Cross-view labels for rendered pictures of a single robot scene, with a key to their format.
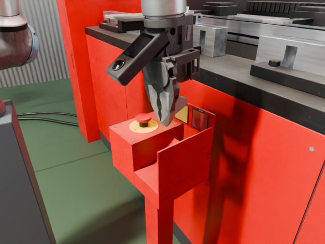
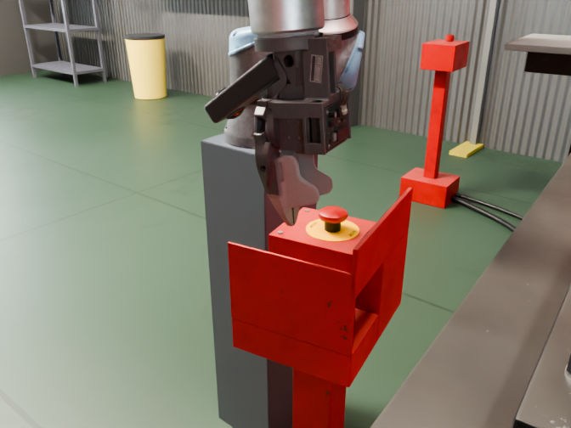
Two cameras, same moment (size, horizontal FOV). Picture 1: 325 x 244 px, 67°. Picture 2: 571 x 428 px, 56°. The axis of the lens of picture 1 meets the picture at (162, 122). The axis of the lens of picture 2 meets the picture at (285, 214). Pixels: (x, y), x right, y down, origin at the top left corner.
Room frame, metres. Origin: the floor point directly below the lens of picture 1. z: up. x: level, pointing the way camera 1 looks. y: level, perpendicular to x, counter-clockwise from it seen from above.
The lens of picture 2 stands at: (0.23, -0.53, 1.10)
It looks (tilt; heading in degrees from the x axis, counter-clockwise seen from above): 24 degrees down; 68
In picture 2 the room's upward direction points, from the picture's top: straight up
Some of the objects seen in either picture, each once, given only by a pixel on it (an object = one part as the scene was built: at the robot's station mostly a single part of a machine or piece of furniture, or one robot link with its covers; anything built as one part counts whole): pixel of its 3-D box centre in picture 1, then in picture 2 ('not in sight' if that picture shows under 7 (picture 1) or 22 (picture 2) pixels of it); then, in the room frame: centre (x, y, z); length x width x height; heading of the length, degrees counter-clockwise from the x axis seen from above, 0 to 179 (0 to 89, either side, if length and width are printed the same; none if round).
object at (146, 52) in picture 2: not in sight; (148, 66); (1.03, 4.85, 0.29); 0.38 x 0.36 x 0.58; 29
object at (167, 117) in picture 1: (175, 105); (296, 194); (0.45, -0.03, 0.87); 0.06 x 0.03 x 0.09; 129
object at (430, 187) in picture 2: not in sight; (437, 121); (1.96, 1.64, 0.41); 0.25 x 0.20 x 0.83; 122
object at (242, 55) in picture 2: not in sight; (262, 58); (0.61, 0.51, 0.94); 0.13 x 0.12 x 0.14; 148
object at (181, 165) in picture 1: (158, 142); (324, 266); (0.50, 0.01, 0.75); 0.20 x 0.16 x 0.18; 39
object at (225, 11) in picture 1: (206, 9); not in sight; (1.17, -0.19, 1.01); 0.26 x 0.12 x 0.05; 122
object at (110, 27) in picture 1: (111, 27); not in sight; (1.56, 0.30, 0.89); 0.30 x 0.05 x 0.03; 32
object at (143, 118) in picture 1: (143, 121); (332, 222); (0.53, 0.05, 0.79); 0.04 x 0.04 x 0.04
